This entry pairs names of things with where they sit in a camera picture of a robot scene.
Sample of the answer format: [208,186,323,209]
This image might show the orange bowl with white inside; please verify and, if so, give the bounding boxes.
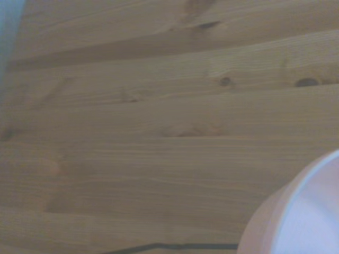
[236,149,339,254]

